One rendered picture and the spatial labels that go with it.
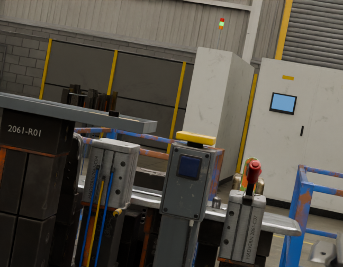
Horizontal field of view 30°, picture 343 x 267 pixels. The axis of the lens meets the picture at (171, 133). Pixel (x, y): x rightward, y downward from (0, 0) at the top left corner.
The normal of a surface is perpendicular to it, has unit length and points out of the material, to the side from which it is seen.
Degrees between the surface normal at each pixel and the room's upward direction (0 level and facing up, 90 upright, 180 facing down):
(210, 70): 90
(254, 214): 90
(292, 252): 90
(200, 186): 90
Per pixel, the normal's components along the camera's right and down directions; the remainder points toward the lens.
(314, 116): -0.18, 0.02
